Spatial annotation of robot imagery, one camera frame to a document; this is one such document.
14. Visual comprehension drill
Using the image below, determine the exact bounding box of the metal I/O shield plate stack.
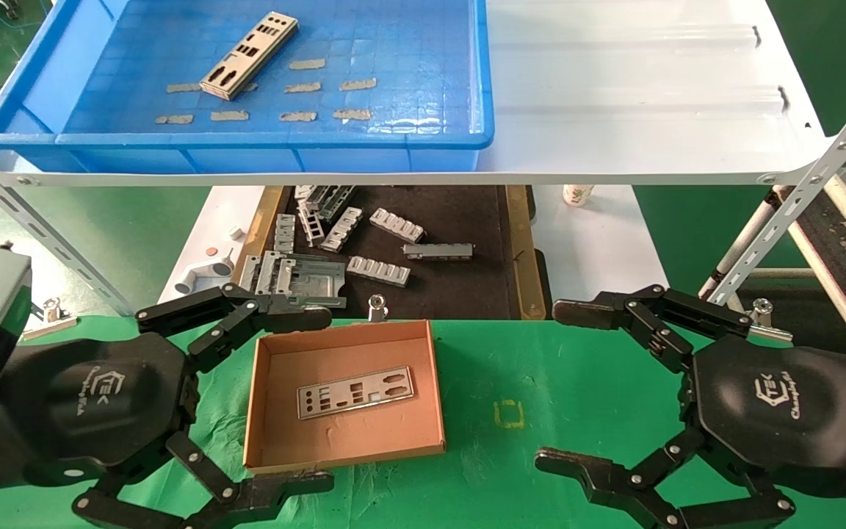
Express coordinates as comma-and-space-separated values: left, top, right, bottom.
199, 11, 300, 101

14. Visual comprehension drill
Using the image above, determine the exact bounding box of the green table cloth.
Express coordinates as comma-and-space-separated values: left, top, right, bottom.
0, 314, 846, 529

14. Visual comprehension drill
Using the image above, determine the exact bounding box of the silver slotted metal strip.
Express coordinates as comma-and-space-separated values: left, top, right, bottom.
297, 202, 325, 248

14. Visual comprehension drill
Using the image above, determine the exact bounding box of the large flat grey metal plate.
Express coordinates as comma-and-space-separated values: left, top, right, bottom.
276, 253, 349, 309

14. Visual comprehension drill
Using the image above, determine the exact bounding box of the dark long metal bracket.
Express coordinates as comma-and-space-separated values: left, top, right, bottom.
402, 242, 474, 261

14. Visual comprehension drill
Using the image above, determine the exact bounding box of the silver ribbed metal bracket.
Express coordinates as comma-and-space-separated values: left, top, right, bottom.
319, 206, 364, 253

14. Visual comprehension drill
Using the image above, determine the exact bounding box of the white PVC pipe fitting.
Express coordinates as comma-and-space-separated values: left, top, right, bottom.
173, 248, 236, 295

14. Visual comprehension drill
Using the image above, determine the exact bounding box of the grey finned metal block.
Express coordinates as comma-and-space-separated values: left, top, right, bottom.
369, 208, 427, 245
346, 256, 412, 288

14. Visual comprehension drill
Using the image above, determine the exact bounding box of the white tube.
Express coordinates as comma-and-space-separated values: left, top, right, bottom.
715, 197, 782, 296

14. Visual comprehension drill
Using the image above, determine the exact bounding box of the blue plastic tray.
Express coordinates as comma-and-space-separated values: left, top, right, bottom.
0, 0, 496, 174

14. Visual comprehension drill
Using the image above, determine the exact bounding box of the dark grey metal bracket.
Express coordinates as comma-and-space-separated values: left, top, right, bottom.
313, 185, 357, 221

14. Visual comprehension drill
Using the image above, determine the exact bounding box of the silver perforated metal plate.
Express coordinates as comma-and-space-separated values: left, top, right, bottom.
273, 214, 297, 255
237, 253, 261, 293
257, 251, 286, 296

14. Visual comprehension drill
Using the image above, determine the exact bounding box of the grey slotted shelf post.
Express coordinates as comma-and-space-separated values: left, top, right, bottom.
701, 65, 846, 306
0, 143, 135, 318

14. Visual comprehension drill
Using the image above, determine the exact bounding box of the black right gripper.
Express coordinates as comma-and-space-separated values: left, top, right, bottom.
535, 285, 846, 529

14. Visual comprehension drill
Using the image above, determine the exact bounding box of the white metal shelf board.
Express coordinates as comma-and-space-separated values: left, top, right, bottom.
0, 0, 831, 187

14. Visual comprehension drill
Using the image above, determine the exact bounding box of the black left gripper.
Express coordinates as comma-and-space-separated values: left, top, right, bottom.
0, 283, 336, 529

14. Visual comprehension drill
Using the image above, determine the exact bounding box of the brown cardboard box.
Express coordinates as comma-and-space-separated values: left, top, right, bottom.
242, 318, 447, 475

